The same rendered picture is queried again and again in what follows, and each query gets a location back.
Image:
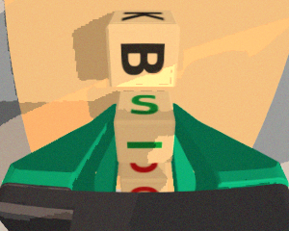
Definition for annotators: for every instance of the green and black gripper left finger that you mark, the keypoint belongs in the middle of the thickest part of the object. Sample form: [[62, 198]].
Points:
[[84, 160]]

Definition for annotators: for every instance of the orange flat mat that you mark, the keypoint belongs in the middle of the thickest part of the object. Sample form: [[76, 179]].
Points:
[[231, 57]]

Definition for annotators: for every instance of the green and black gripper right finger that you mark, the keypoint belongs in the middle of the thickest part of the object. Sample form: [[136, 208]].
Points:
[[213, 160]]

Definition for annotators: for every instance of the beige letter block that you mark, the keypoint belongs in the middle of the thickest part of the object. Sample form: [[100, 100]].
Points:
[[144, 177], [142, 49], [144, 127]]

